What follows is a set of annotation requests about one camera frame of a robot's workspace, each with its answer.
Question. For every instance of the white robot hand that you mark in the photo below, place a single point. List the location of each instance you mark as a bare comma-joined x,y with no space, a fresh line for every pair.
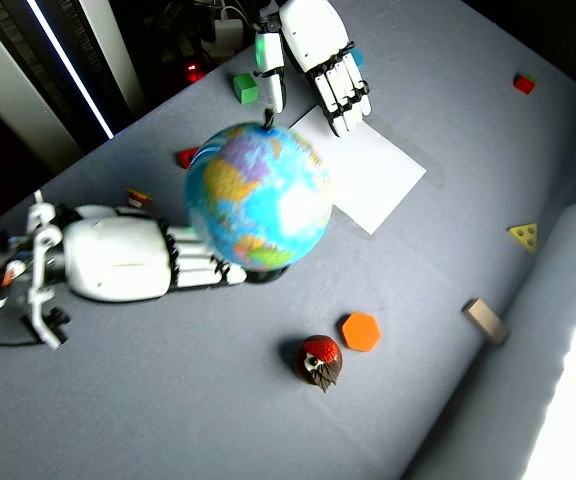
118,257
313,35

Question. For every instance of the red and yellow block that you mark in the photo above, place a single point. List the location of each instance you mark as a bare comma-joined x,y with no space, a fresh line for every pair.
138,198

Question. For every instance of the yellow triangular block with holes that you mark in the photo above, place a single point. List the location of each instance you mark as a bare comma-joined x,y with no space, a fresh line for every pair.
524,237

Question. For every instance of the white paper sheet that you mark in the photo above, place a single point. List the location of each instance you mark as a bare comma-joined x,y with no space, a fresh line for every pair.
373,175

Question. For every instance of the red and green cube block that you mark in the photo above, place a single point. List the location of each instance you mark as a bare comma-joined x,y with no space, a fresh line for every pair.
524,84

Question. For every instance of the orange hexagonal block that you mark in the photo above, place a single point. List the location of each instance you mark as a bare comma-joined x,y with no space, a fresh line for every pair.
361,331

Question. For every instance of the tan wooden rectangular block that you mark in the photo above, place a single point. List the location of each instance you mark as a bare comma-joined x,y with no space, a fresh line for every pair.
486,321

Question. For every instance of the strawberry chocolate cake toy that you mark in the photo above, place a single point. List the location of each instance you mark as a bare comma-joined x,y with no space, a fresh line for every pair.
318,362

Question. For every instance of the world globe with black stand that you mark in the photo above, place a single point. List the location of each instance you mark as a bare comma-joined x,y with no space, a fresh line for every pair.
258,195

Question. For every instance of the blue block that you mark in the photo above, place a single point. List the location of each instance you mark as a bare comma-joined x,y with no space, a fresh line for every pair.
357,58

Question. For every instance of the white frame post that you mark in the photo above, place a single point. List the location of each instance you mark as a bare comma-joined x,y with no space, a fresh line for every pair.
113,55
13,85

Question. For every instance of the white power adapter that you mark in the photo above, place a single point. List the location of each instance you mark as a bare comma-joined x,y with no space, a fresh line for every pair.
228,34

